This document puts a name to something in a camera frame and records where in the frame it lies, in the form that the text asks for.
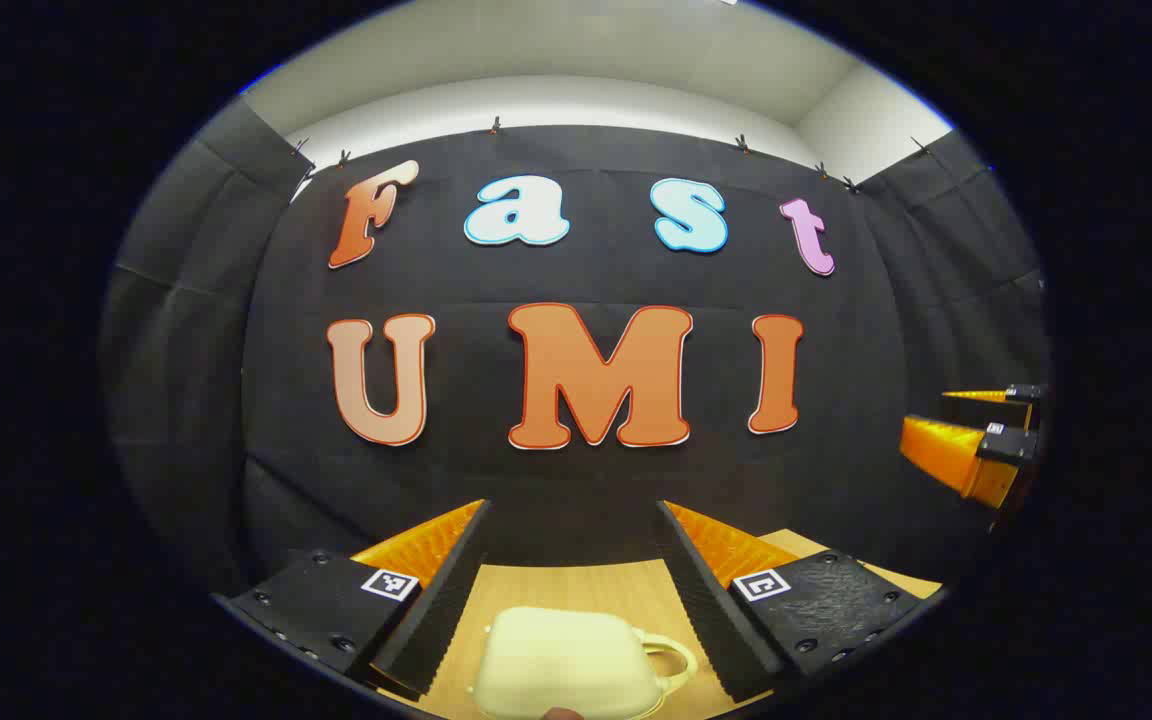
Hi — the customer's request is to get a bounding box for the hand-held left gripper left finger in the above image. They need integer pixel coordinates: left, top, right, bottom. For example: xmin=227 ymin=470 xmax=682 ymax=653
xmin=214 ymin=498 xmax=493 ymax=700

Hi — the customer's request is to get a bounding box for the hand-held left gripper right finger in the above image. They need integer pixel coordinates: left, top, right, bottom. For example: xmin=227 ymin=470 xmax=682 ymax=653
xmin=656 ymin=499 xmax=945 ymax=703

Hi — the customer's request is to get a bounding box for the pale yellow suitcase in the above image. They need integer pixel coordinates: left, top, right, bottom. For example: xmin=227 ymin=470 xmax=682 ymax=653
xmin=469 ymin=606 xmax=699 ymax=720

